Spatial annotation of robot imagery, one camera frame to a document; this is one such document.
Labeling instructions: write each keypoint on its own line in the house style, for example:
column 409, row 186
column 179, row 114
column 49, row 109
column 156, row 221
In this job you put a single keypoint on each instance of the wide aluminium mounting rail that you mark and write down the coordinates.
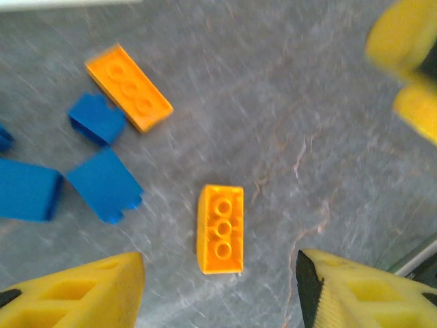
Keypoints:
column 420, row 257

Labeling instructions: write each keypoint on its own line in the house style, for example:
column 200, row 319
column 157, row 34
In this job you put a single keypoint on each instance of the blue lego brick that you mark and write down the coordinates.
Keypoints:
column 104, row 184
column 27, row 191
column 5, row 138
column 97, row 118

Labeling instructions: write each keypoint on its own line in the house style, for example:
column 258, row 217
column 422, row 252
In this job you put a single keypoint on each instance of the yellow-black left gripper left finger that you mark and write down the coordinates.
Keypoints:
column 85, row 297

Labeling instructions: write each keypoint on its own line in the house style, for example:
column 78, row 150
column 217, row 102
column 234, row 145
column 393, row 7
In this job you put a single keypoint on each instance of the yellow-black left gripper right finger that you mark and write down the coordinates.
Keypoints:
column 362, row 300

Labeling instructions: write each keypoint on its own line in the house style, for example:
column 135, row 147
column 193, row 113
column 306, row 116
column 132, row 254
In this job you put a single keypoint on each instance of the yellow lego brick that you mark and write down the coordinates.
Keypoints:
column 222, row 229
column 129, row 89

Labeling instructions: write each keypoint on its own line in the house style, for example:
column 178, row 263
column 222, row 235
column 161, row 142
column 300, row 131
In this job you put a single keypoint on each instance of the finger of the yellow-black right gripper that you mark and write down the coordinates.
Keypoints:
column 418, row 109
column 396, row 34

